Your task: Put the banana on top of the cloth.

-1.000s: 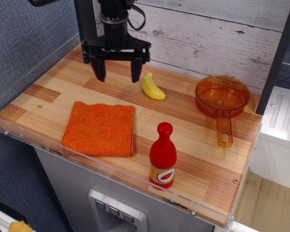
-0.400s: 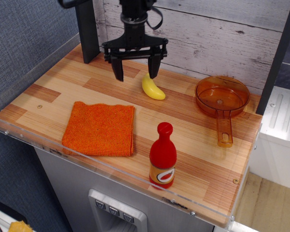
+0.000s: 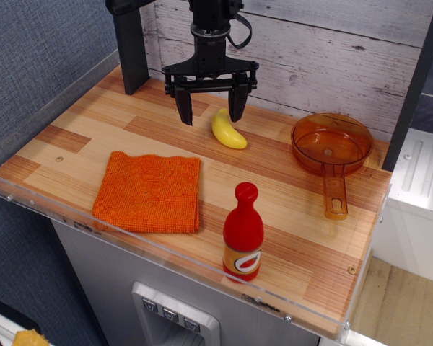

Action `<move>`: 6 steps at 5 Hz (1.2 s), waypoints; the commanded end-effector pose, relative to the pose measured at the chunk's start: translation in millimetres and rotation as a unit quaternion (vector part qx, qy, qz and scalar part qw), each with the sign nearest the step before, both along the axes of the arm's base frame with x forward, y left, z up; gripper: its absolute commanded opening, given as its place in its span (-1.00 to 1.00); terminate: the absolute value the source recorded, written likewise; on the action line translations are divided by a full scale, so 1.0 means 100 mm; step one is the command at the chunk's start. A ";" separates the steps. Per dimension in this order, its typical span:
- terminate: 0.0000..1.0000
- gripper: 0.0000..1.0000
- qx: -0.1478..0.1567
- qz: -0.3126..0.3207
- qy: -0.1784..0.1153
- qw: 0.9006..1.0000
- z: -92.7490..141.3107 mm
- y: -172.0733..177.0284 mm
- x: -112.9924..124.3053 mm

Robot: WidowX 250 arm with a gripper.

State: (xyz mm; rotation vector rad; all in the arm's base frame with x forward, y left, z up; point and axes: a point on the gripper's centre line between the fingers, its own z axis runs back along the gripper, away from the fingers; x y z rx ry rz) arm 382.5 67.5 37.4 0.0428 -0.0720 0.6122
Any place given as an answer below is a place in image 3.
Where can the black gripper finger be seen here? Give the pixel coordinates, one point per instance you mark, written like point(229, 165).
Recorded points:
point(184, 105)
point(237, 101)

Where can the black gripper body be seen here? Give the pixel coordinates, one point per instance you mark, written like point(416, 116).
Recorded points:
point(210, 69)

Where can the yellow toy banana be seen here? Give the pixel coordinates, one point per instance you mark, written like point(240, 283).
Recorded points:
point(224, 132)

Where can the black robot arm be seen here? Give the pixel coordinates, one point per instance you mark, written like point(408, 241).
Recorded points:
point(215, 15)

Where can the orange knitted cloth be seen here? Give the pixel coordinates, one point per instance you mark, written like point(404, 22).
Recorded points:
point(149, 194)

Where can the orange transparent toy pan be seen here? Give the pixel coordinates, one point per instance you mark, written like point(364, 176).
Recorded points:
point(332, 146)

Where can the red toy sauce bottle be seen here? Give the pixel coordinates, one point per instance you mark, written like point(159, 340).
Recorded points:
point(243, 235)

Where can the clear acrylic table guard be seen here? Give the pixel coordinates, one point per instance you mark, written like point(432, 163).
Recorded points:
point(61, 133)

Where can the grey toy fridge cabinet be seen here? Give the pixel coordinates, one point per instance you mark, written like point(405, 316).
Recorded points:
point(142, 298)

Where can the white toy sink unit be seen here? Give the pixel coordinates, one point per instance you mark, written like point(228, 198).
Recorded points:
point(403, 237)

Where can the yellow object bottom left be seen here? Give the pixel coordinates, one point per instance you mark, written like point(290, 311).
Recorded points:
point(29, 338)

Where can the white black device bottom left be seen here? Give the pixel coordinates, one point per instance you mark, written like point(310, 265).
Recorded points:
point(13, 321)

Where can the dark grey left post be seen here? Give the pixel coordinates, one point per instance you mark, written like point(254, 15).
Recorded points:
point(130, 40)

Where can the dark grey post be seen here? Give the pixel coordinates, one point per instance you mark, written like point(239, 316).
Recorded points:
point(416, 86)
point(130, 40)

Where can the dark grey right post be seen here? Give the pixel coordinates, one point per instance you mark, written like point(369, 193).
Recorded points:
point(416, 86)

